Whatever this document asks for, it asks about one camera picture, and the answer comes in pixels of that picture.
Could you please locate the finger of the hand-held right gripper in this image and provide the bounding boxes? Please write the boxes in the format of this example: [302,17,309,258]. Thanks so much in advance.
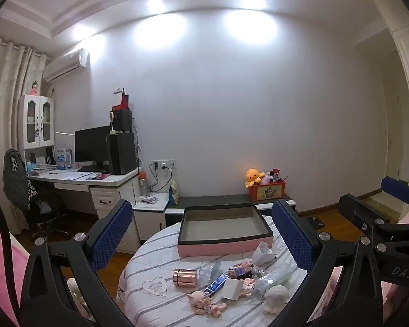
[381,176,409,223]
[338,193,401,242]

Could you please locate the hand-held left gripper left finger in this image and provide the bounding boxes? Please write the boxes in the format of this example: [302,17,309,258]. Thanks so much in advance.
[20,199,133,327]

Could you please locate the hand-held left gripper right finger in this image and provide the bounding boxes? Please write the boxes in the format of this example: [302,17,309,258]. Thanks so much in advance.
[269,199,384,327]

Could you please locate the long clear plastic box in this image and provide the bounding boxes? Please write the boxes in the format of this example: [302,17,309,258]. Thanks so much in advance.
[254,264,299,297]

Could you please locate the pink block toy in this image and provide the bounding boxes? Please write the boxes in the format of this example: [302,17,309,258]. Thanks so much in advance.
[228,262,253,278]

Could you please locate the white round figurine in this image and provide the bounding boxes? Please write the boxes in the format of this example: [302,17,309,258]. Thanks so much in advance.
[262,284,290,314]

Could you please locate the pink and black box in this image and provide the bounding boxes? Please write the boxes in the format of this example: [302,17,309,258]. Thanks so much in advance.
[177,202,274,257]

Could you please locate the rose gold canister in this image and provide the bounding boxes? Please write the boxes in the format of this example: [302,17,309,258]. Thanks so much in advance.
[173,268,197,287]

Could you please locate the blue foil packet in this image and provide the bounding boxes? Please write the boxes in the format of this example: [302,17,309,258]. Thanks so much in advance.
[204,274,230,295]

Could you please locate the pink pig figurine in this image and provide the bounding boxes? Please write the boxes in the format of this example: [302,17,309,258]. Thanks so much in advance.
[187,291,227,315]

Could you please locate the white side cabinet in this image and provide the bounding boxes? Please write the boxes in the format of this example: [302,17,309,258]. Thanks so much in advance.
[133,192,169,244]

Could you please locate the orange storage box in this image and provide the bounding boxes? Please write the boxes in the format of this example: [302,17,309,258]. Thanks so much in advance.
[248,180,286,201]

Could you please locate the white desk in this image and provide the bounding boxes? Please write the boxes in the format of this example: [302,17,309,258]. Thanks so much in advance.
[27,168,142,254]

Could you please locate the cream plush toy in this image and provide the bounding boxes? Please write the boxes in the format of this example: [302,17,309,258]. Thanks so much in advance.
[66,277,96,324]

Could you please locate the white door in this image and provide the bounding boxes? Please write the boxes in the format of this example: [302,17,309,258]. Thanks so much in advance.
[382,78,401,178]

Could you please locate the black office chair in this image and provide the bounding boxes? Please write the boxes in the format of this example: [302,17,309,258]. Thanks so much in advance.
[27,191,69,235]

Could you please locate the yellow octopus plush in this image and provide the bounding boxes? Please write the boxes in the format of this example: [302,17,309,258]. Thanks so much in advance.
[245,168,266,188]

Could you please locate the white papers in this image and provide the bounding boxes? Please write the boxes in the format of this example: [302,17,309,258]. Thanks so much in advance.
[49,171,92,181]

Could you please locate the black low bench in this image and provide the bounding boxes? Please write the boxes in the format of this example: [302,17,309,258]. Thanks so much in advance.
[165,193,297,227]

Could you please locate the black computer tower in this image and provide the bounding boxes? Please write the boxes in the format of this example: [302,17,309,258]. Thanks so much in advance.
[109,132,137,175]

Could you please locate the black monitor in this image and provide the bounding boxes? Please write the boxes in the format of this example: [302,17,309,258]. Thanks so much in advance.
[74,125,111,172]

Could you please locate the stack of books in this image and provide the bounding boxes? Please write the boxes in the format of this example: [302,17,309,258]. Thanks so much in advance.
[29,157,57,172]

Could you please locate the pink blanket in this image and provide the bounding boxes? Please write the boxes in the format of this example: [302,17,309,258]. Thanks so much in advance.
[0,211,35,327]

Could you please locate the black speaker box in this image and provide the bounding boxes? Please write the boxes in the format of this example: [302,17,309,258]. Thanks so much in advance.
[110,109,133,133]

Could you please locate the red folder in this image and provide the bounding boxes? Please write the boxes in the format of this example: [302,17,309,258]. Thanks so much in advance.
[112,89,130,110]

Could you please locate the white glass-door cabinet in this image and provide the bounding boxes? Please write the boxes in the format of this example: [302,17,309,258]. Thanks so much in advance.
[19,94,56,150]

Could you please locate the white air conditioner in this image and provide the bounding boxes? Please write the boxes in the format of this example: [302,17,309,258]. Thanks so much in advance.
[43,48,90,83]

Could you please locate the cream curtain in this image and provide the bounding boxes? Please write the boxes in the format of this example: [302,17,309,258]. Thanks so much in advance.
[0,34,52,235]

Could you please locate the black power cable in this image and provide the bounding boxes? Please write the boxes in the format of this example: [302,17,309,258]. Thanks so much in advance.
[146,163,173,193]

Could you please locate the white wall socket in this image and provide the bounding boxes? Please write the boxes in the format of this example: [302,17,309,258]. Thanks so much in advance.
[152,159,177,171]

